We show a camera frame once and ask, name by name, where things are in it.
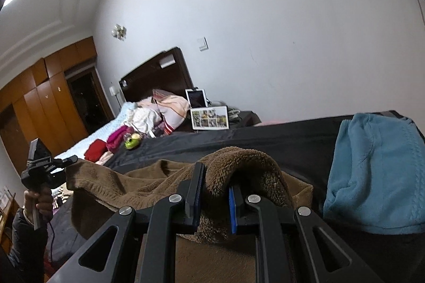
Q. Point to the person's left forearm black sleeve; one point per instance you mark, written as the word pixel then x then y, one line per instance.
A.
pixel 25 261

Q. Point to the white wall switch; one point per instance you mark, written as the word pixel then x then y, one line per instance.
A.
pixel 202 44

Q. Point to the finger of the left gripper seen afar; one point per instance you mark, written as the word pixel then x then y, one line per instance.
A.
pixel 66 161

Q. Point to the person's left hand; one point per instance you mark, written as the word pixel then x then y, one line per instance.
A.
pixel 41 201

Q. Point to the wooden wardrobe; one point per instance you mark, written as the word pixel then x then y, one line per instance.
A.
pixel 38 103

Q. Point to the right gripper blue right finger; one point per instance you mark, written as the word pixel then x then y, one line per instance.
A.
pixel 294 245

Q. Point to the blue fleece garment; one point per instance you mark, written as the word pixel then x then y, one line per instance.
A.
pixel 376 181

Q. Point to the dark wooden headboard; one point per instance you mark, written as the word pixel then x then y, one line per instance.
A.
pixel 166 71

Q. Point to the white bedside lamp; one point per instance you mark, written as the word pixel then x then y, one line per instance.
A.
pixel 113 90

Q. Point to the wall light fixture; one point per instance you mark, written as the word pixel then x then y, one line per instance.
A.
pixel 119 32

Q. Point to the striped pink pillow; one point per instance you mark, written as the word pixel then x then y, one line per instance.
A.
pixel 172 109

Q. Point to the dark doorway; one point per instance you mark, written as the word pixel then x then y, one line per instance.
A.
pixel 89 99

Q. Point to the black satin sheet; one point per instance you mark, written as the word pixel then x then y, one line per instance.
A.
pixel 302 149

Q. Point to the cluttered wooden shelf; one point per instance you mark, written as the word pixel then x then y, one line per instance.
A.
pixel 9 207

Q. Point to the magenta folded garment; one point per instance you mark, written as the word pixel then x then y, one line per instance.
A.
pixel 114 140

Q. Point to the cream pink blanket pile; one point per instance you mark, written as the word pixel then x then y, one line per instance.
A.
pixel 144 117

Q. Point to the white tablet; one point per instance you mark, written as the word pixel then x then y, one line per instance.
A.
pixel 196 98

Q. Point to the photo collage frame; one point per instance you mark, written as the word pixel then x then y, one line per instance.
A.
pixel 210 118

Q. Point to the dark bedside table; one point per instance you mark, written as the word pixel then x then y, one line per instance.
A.
pixel 244 119

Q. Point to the white quilt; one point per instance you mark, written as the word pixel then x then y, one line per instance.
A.
pixel 103 133

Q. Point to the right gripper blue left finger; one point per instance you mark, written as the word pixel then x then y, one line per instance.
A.
pixel 139 245

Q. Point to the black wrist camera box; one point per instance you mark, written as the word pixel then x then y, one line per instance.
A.
pixel 37 151

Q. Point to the green toy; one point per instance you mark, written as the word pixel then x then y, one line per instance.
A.
pixel 132 140

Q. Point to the red folded garment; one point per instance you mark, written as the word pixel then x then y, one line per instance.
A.
pixel 95 150

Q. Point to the brown fleece sweater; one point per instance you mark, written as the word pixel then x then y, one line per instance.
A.
pixel 166 183

